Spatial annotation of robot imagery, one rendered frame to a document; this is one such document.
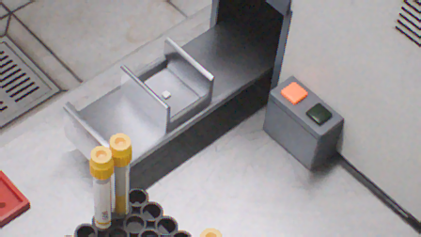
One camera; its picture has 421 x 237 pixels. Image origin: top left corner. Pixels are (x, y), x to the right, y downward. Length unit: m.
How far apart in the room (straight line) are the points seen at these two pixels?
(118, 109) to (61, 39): 1.30
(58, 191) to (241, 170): 0.15
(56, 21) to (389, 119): 1.44
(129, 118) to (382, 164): 0.21
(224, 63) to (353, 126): 0.12
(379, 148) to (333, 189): 0.06
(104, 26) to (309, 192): 1.35
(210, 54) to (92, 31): 1.28
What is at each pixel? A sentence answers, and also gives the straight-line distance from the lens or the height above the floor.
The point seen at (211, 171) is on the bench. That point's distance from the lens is 0.77.
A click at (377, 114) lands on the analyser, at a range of 0.72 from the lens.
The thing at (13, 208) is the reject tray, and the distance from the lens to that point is 0.74.
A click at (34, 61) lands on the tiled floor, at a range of 2.01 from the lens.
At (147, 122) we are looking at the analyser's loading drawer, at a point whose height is 0.91.
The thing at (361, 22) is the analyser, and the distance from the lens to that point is 0.68.
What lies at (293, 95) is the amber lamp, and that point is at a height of 0.93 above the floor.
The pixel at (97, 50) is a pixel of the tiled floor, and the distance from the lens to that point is 2.02.
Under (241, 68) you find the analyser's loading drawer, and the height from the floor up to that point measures 0.92.
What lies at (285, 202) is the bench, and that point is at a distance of 0.76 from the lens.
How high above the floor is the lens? 1.51
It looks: 50 degrees down
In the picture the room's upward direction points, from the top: 8 degrees clockwise
